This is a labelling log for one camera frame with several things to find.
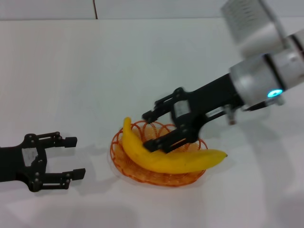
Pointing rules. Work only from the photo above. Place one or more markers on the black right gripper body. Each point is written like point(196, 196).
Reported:
point(209, 99)

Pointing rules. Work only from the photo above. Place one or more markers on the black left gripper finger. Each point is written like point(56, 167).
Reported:
point(70, 141)
point(77, 173)

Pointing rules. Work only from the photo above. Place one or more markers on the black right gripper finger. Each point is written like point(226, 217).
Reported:
point(166, 142)
point(161, 107)

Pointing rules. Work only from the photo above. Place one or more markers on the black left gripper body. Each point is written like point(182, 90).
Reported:
point(16, 164)

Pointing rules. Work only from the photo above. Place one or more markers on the yellow banana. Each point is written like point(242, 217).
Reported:
point(166, 162)

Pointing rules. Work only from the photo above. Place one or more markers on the right wrist metal connector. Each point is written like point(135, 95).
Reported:
point(230, 116)

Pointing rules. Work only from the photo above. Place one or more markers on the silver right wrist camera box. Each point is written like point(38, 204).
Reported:
point(251, 26)

